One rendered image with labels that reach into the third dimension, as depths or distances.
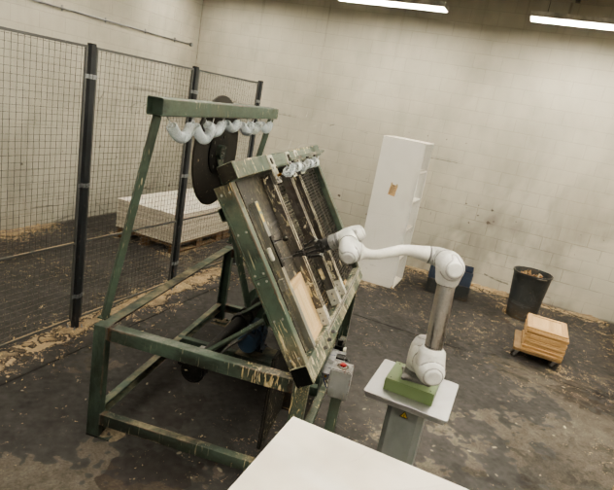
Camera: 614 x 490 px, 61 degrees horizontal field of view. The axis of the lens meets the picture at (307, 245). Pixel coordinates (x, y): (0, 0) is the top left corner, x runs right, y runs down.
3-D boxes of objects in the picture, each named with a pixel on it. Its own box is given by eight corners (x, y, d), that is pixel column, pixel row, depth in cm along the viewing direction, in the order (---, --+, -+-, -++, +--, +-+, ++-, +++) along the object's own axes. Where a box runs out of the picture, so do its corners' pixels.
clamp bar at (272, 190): (320, 328, 352) (353, 318, 345) (253, 161, 337) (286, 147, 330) (323, 322, 361) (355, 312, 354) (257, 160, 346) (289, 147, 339)
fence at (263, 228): (308, 349, 319) (314, 347, 318) (249, 204, 307) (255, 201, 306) (310, 346, 324) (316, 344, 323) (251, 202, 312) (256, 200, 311)
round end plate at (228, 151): (192, 214, 355) (207, 93, 334) (185, 212, 356) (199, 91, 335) (235, 198, 431) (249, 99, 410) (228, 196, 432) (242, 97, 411)
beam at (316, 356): (296, 389, 298) (314, 384, 295) (289, 370, 297) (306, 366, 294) (352, 279, 508) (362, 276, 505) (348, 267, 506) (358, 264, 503)
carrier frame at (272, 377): (286, 500, 317) (310, 379, 296) (85, 434, 342) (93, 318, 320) (344, 350, 526) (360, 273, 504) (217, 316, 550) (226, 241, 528)
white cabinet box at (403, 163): (392, 289, 738) (426, 143, 684) (354, 277, 758) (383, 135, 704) (401, 278, 793) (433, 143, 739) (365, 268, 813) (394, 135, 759)
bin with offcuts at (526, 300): (539, 328, 692) (554, 282, 675) (499, 315, 710) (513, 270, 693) (539, 316, 738) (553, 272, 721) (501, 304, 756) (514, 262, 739)
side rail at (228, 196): (289, 369, 297) (306, 365, 294) (213, 189, 283) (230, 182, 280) (291, 366, 303) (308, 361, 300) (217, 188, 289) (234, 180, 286)
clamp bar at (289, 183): (331, 306, 392) (360, 297, 385) (271, 157, 377) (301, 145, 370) (333, 302, 401) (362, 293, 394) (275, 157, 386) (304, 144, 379)
